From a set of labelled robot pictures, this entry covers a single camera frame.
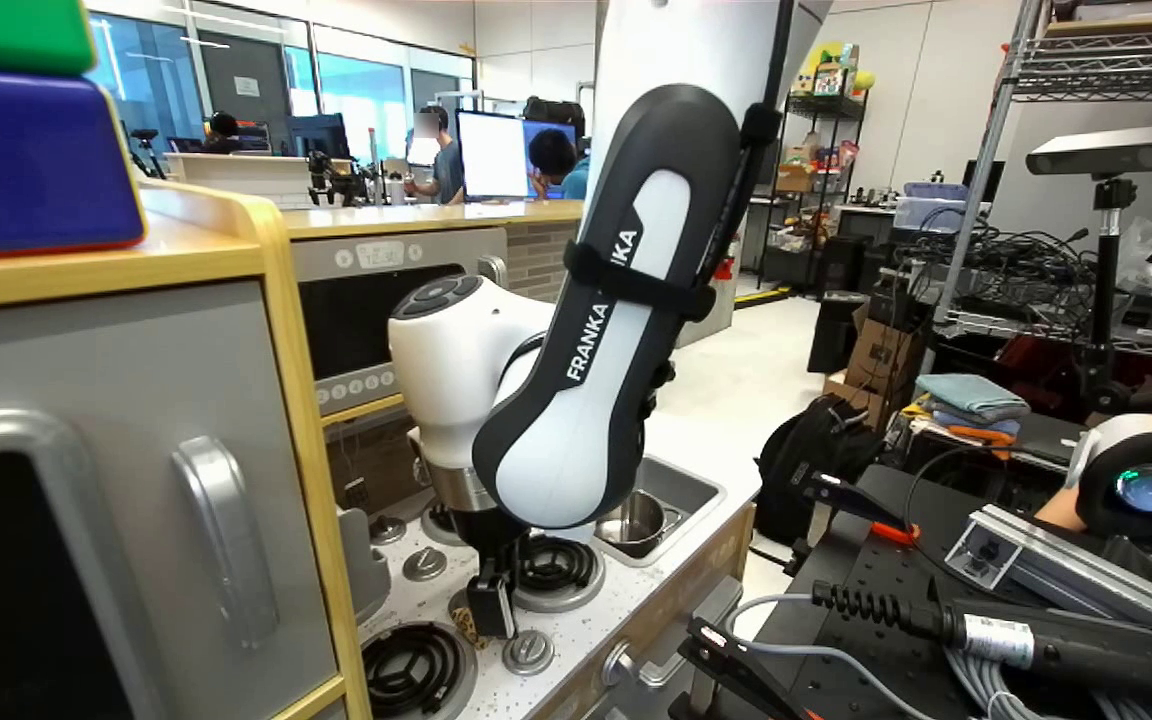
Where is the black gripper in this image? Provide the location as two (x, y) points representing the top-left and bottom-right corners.
(453, 507), (534, 645)

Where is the grey stove knob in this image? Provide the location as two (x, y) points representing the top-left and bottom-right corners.
(364, 507), (413, 547)
(495, 629), (560, 679)
(400, 542), (453, 582)

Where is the black coil stove burner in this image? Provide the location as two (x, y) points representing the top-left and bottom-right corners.
(513, 528), (608, 615)
(418, 505), (469, 547)
(359, 615), (479, 720)

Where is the small silver metal pot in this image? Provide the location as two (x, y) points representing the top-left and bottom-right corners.
(596, 486), (673, 553)

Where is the grey toy sink basin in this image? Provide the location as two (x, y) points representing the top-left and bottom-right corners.
(592, 456), (725, 563)

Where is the black clamp tool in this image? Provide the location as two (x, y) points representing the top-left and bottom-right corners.
(675, 613), (808, 720)

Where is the grey toy microwave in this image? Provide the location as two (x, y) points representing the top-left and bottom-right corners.
(286, 227), (515, 420)

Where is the black backpack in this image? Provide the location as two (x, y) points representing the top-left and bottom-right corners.
(753, 396), (884, 553)

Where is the grey toy oven door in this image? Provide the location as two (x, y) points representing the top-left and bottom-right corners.
(0, 277), (342, 720)

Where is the person in blue shirt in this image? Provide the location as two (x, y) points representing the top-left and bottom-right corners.
(522, 99), (596, 203)

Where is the person in grey shirt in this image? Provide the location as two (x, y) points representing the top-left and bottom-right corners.
(408, 103), (472, 208)

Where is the white monitor screen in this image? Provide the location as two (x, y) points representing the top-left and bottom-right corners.
(453, 107), (534, 203)

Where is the brown cardboard box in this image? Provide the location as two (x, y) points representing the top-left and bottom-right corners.
(820, 313), (926, 427)

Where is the wooden toy kitchen unit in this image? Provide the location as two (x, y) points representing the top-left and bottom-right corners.
(0, 175), (764, 720)

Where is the folded teal cloth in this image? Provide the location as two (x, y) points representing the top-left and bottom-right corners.
(915, 366), (1034, 431)

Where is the black storage shelf rack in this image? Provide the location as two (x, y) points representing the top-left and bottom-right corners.
(753, 39), (876, 292)

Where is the silver aluminium extrusion bar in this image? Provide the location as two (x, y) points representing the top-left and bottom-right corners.
(938, 499), (1152, 638)

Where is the blue translucent storage bin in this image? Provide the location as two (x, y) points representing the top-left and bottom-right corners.
(887, 175), (976, 238)

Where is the blue plastic bin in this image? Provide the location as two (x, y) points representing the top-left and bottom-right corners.
(0, 68), (147, 259)

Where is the green plastic block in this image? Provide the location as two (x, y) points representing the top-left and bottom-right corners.
(0, 0), (95, 81)

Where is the white cable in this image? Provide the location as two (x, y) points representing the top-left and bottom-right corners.
(714, 588), (905, 720)

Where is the red handled black clamp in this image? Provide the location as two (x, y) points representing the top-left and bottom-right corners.
(795, 466), (926, 556)

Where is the black ribbed cable connector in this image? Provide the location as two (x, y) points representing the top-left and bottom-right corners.
(804, 579), (1152, 706)

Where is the slanted aluminium post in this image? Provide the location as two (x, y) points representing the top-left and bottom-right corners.
(932, 0), (1055, 326)

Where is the black camera on stand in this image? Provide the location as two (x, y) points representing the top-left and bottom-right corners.
(1025, 116), (1152, 352)

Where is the wire shelf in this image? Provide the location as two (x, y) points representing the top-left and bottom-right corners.
(1011, 6), (1152, 107)

